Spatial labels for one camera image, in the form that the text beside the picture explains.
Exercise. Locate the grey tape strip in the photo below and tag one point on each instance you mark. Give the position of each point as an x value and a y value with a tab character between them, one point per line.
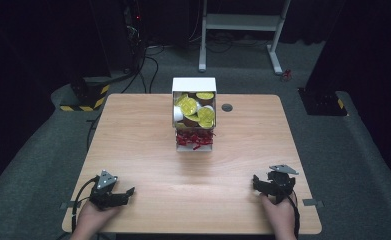
69	205
313	202

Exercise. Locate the grey table grommet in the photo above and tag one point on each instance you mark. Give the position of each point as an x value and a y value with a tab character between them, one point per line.
227	107

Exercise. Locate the white dispenser box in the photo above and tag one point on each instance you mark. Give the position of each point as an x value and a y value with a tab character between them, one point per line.
193	84

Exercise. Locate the person's left hand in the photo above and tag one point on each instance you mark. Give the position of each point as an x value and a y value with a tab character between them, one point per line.
93	218

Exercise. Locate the white metal stand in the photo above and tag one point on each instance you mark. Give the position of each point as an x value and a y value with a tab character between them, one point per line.
243	22

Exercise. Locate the small red floor object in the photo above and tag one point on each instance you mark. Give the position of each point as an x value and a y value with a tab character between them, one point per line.
286	75

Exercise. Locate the pile of yellow-lid capsules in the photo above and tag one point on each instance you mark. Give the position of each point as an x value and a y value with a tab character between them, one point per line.
188	106

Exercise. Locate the person's right hand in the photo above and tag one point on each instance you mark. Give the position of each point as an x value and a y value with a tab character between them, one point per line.
279	216

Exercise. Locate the black stand base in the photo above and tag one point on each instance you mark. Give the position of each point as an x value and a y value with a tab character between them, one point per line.
321	101

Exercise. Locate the dark equipment rack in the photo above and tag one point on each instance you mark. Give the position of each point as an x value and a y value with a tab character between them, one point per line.
133	33

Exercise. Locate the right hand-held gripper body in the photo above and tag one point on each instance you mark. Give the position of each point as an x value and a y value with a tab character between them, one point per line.
281	181

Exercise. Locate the yellow-black striped stand base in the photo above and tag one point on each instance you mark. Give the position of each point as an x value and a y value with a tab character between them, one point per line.
96	96

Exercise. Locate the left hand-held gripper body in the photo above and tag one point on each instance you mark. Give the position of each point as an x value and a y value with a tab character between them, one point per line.
105	190

